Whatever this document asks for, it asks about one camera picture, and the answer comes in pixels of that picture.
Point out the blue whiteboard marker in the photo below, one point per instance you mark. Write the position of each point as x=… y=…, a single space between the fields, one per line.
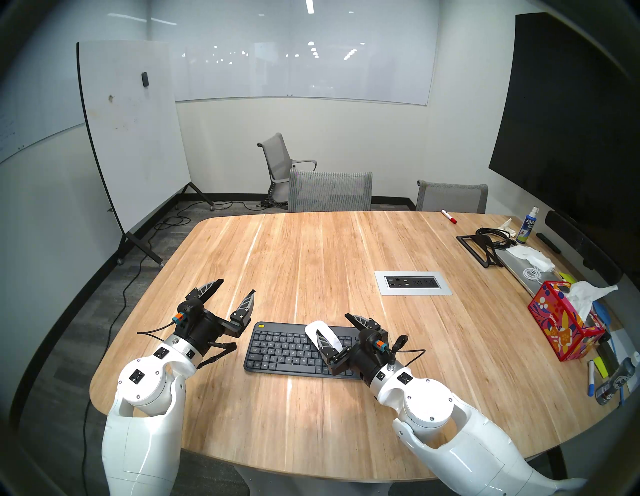
x=591 y=377

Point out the white paper sheet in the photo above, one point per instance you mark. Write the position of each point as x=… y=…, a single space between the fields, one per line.
x=625 y=347

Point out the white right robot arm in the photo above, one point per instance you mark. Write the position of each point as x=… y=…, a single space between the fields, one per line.
x=450 y=440

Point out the large glass wall whiteboard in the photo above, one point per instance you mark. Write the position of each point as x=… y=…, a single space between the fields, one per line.
x=310 y=70

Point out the large black wall screen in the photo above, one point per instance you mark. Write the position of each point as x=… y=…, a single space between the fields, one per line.
x=570 y=120

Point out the whiteboard cleaner spray bottle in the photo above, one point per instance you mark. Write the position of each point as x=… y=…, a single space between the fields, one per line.
x=527 y=228

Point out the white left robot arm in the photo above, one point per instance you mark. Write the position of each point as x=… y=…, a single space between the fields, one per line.
x=140 y=440

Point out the grey mesh chair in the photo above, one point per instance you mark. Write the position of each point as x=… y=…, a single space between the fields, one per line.
x=452 y=197
x=330 y=191

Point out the white tissue sheet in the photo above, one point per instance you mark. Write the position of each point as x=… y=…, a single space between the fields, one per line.
x=587 y=296

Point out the grey black handheld device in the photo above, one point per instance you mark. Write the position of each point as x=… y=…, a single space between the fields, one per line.
x=616 y=382

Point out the white computer mouse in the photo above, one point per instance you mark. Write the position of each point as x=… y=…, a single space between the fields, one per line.
x=314 y=326

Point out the white power adapter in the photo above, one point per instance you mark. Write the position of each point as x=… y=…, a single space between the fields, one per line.
x=532 y=256

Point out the black table leg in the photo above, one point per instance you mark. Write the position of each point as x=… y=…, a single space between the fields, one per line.
x=557 y=467

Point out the silver table power outlet box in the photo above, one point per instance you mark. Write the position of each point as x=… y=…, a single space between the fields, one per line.
x=413 y=283

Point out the silver closed laptop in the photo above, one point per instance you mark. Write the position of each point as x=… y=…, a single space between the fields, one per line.
x=516 y=269

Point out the red whiteboard marker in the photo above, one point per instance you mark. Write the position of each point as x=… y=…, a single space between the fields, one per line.
x=448 y=216

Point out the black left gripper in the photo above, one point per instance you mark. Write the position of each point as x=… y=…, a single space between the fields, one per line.
x=197 y=325

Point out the crumpled white tissue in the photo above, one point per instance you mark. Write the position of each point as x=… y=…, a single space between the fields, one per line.
x=507 y=226

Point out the grey office chair with armrests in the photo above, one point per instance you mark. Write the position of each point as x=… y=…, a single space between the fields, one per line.
x=274 y=155

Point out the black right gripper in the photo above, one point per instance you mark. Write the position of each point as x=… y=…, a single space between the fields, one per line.
x=362 y=357

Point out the side glass wall board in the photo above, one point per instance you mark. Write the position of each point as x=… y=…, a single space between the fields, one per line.
x=35 y=90

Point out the mobile whiteboard on black stand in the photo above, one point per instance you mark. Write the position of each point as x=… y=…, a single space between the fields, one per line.
x=135 y=145

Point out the colourful floral tissue box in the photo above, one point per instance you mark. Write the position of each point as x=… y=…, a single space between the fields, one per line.
x=557 y=320

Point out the grey mesh chair right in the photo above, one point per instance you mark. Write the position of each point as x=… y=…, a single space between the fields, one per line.
x=452 y=197

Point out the black video conference bar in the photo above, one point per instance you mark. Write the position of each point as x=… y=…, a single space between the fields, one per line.
x=585 y=246

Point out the black laptop stand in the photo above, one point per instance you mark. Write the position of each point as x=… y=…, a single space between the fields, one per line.
x=476 y=251

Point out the blue plastic object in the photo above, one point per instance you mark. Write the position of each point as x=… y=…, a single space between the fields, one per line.
x=604 y=314

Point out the yellow sticky note pad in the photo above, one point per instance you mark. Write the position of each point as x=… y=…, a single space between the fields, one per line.
x=603 y=367

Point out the small yellow sticky note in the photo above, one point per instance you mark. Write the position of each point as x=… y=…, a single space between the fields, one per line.
x=567 y=277

